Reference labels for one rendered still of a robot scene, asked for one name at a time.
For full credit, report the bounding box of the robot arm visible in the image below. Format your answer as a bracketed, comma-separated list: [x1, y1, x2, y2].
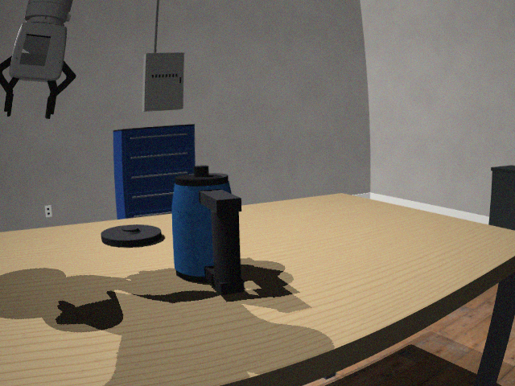
[20, 0, 73, 66]

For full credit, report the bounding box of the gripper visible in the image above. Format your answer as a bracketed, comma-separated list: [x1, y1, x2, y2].
[0, 18, 76, 119]

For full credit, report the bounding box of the blue kettle with black handle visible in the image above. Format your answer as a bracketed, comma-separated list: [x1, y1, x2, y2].
[171, 166, 245, 295]

